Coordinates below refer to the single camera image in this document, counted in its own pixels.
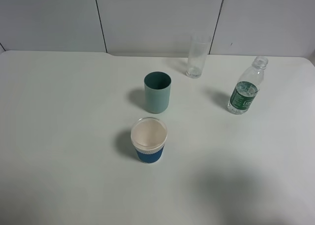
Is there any teal plastic cup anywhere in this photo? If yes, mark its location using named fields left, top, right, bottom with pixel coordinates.
left=144, top=71, right=172, bottom=114

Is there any clear green-label water bottle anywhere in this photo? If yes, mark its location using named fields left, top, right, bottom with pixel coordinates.
left=227, top=56, right=268, bottom=115

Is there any white cup with blue sleeve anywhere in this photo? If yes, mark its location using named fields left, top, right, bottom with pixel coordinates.
left=130, top=117, right=168, bottom=163

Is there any tall clear drinking glass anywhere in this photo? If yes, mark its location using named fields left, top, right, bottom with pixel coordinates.
left=186, top=33, right=212, bottom=79

